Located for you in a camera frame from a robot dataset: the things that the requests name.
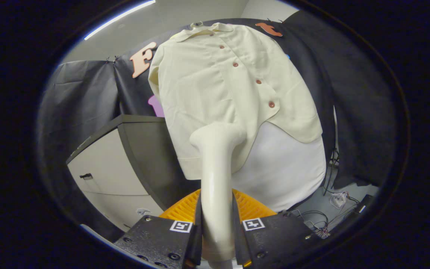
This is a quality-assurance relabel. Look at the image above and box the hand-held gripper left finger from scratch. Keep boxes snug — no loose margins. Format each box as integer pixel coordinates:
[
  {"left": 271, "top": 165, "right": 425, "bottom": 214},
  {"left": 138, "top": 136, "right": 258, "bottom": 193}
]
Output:
[{"left": 113, "top": 189, "right": 203, "bottom": 269}]

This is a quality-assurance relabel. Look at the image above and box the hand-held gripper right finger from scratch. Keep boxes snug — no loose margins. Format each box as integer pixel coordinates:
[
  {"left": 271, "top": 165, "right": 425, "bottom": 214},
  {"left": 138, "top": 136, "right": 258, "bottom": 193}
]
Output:
[{"left": 231, "top": 189, "right": 322, "bottom": 268}]

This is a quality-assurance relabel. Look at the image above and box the white garment steamer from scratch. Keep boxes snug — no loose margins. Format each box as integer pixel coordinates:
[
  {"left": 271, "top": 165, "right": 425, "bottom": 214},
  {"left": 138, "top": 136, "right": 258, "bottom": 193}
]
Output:
[{"left": 189, "top": 122, "right": 247, "bottom": 269}]

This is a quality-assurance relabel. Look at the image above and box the cream button shirt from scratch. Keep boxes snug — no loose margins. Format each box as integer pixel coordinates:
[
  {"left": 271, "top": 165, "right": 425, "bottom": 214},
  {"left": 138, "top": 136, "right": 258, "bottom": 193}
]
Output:
[{"left": 148, "top": 22, "right": 323, "bottom": 180}]

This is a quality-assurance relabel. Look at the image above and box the white ironing board pad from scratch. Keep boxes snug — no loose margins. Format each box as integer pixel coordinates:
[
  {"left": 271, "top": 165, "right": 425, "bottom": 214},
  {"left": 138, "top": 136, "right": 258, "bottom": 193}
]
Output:
[{"left": 231, "top": 121, "right": 327, "bottom": 213}]

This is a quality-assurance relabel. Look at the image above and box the white cabinet with grey top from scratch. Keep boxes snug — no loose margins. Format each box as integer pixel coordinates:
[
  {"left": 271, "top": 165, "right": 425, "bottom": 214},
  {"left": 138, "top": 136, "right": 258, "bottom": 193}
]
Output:
[{"left": 66, "top": 114, "right": 200, "bottom": 232}]

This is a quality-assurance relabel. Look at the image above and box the black box device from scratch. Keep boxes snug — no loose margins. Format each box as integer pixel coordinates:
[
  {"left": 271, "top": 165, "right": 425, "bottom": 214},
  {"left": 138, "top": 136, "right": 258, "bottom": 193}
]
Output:
[{"left": 353, "top": 194, "right": 376, "bottom": 214}]

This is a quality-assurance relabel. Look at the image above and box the thin black stand pole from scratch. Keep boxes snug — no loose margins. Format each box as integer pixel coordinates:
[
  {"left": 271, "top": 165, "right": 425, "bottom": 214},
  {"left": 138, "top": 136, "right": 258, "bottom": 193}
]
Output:
[{"left": 327, "top": 106, "right": 340, "bottom": 195}]

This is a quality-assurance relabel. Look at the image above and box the black backdrop cloth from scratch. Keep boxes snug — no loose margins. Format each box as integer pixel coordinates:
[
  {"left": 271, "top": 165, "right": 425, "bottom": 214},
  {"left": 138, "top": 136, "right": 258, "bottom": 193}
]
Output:
[{"left": 38, "top": 9, "right": 400, "bottom": 241}]

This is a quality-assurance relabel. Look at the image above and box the tangle of thin cables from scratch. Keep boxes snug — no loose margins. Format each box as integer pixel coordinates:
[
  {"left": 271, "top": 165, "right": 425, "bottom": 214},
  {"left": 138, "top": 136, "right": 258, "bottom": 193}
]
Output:
[{"left": 290, "top": 209, "right": 333, "bottom": 239}]

